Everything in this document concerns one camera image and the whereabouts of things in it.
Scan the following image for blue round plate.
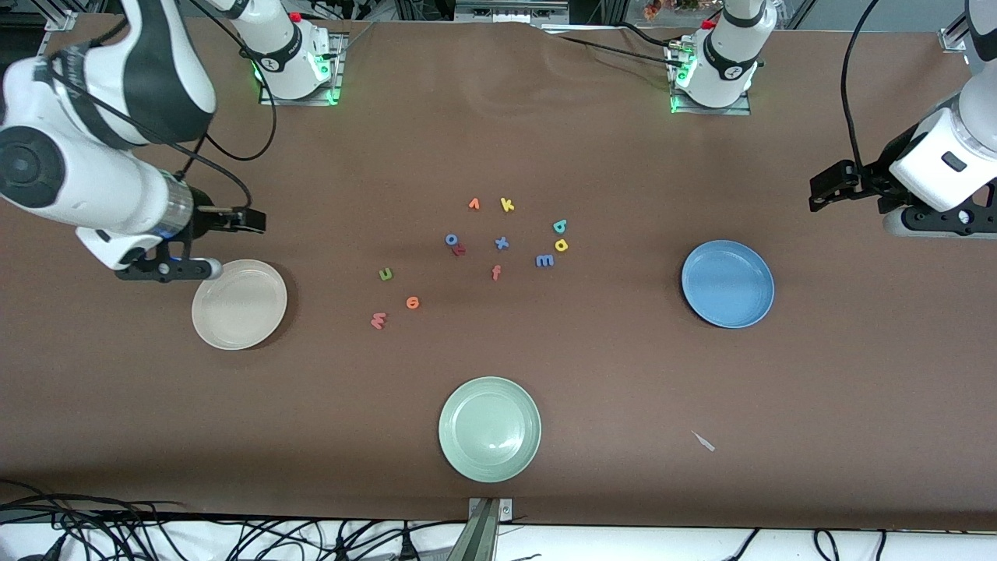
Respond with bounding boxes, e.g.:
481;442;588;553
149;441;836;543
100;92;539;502
681;239;776;330

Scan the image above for grey metal camera mount bracket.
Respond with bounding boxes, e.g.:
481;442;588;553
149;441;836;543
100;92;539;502
446;497;513;561

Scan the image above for thin black cable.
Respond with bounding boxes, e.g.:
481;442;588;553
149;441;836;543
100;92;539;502
545;23;682;71

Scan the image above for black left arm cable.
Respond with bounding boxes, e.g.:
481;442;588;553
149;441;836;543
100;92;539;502
841;0;885;172

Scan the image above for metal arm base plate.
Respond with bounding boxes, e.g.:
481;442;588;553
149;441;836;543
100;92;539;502
259;31;347;107
670;43;752;116

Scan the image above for pale green round plate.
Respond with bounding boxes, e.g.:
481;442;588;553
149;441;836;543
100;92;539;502
438;376;542;484

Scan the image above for beige round plate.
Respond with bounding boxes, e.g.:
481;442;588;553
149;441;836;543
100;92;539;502
191;259;288;351

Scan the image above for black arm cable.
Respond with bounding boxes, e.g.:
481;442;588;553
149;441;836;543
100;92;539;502
841;0;885;172
47;0;278;215

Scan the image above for brown table cover sheet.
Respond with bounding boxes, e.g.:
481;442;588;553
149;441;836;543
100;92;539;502
0;14;997;532

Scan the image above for grey metal frame beam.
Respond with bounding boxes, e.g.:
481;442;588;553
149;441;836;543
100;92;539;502
454;0;569;24

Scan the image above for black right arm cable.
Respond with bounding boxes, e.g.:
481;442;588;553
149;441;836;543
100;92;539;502
47;0;278;215

